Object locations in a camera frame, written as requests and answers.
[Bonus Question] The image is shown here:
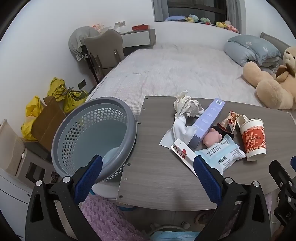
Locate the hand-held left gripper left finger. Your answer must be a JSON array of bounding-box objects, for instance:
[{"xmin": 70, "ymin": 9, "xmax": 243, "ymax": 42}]
[{"xmin": 25, "ymin": 155, "xmax": 103, "ymax": 241}]

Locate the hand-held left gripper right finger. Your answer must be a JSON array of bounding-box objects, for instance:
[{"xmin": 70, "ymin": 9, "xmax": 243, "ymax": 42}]
[{"xmin": 193, "ymin": 155, "xmax": 271, "ymax": 241}]

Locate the blue wet wipe packet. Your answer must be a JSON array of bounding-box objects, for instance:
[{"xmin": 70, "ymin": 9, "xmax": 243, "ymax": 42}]
[{"xmin": 194, "ymin": 136, "xmax": 247, "ymax": 175}]

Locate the playing card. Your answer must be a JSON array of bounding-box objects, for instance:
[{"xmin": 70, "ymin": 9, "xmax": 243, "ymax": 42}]
[{"xmin": 170, "ymin": 138, "xmax": 199, "ymax": 176}]

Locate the red and white paper cup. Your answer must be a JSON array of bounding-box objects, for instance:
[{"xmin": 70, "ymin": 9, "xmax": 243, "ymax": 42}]
[{"xmin": 239, "ymin": 119, "xmax": 267, "ymax": 161}]

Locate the pink pig toy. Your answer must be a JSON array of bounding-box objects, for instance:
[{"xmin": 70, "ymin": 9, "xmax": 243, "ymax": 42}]
[{"xmin": 203, "ymin": 128, "xmax": 223, "ymax": 147}]

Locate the grey perforated plastic basket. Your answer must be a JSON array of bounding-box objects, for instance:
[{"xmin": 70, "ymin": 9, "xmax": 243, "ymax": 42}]
[{"xmin": 51, "ymin": 97, "xmax": 138, "ymax": 183}]

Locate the red snack wrapper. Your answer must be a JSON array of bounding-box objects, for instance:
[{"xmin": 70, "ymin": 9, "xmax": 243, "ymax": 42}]
[{"xmin": 218, "ymin": 111, "xmax": 250, "ymax": 139}]

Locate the white paper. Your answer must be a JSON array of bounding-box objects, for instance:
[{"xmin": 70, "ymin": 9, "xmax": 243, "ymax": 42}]
[{"xmin": 173, "ymin": 90, "xmax": 204, "ymax": 117}]

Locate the pink fuzzy blanket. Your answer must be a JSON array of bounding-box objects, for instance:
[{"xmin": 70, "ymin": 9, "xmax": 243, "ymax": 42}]
[{"xmin": 80, "ymin": 194, "xmax": 151, "ymax": 241}]

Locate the small black object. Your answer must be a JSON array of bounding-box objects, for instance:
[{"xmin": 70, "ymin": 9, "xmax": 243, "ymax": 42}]
[{"xmin": 211, "ymin": 125, "xmax": 234, "ymax": 139}]

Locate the grey storage box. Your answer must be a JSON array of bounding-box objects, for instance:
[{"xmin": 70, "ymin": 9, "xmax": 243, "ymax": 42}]
[{"xmin": 17, "ymin": 141, "xmax": 58, "ymax": 186}]

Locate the white tissue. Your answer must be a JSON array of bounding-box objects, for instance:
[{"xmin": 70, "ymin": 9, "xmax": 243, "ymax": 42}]
[{"xmin": 159, "ymin": 113, "xmax": 197, "ymax": 147}]

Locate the long purple box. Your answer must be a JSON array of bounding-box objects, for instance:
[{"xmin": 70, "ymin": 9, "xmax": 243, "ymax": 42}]
[{"xmin": 188, "ymin": 98, "xmax": 226, "ymax": 147}]

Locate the blue face mask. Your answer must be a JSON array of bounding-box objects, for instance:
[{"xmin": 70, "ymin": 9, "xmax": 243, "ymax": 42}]
[{"xmin": 150, "ymin": 231, "xmax": 200, "ymax": 241}]

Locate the brown cardboard box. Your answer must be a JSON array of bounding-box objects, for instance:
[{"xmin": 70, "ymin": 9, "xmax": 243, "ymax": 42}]
[{"xmin": 31, "ymin": 96, "xmax": 67, "ymax": 151}]

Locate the tan teddy bear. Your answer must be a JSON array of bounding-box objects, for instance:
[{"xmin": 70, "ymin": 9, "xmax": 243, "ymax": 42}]
[{"xmin": 242, "ymin": 46, "xmax": 296, "ymax": 110}]

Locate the white drawer cabinet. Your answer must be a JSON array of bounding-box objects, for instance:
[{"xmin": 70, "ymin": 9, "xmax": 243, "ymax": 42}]
[{"xmin": 0, "ymin": 167, "xmax": 34, "ymax": 232}]

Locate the tied yellow sack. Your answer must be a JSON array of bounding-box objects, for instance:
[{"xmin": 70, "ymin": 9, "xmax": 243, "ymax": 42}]
[{"xmin": 47, "ymin": 77, "xmax": 89, "ymax": 114}]

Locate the beige carton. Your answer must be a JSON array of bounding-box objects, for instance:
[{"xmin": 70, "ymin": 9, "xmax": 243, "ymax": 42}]
[{"xmin": 0, "ymin": 119, "xmax": 25, "ymax": 178}]

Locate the yellow plastic bag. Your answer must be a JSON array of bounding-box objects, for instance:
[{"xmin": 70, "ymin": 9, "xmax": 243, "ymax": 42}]
[{"xmin": 21, "ymin": 96, "xmax": 45, "ymax": 141}]

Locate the bed with checked sheet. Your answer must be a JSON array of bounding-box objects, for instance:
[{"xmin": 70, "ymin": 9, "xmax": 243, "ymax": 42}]
[{"xmin": 85, "ymin": 43, "xmax": 296, "ymax": 114}]

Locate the folded grey-blue quilt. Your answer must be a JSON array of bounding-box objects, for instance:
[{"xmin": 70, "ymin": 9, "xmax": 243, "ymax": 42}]
[{"xmin": 223, "ymin": 35, "xmax": 281, "ymax": 75}]

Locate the grey upholstered chair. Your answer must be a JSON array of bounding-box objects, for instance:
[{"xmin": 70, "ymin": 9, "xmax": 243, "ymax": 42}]
[{"xmin": 81, "ymin": 29, "xmax": 124, "ymax": 84}]

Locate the grey cloth bundle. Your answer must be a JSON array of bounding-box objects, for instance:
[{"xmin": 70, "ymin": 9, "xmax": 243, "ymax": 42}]
[{"xmin": 68, "ymin": 26, "xmax": 100, "ymax": 61}]

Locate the grey and white desk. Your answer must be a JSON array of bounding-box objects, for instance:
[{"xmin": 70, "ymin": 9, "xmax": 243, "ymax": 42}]
[{"xmin": 120, "ymin": 29, "xmax": 156, "ymax": 49}]

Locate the pink plush toy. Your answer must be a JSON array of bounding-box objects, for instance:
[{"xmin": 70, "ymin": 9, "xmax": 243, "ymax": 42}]
[{"xmin": 224, "ymin": 20, "xmax": 239, "ymax": 33}]

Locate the grey curtain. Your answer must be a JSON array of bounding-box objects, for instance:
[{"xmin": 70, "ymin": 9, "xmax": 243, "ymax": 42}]
[
  {"xmin": 152, "ymin": 0, "xmax": 169, "ymax": 22},
  {"xmin": 225, "ymin": 0, "xmax": 246, "ymax": 34}
]

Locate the dark window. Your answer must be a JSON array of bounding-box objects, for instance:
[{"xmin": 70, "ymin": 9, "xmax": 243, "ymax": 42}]
[{"xmin": 168, "ymin": 0, "xmax": 227, "ymax": 23}]

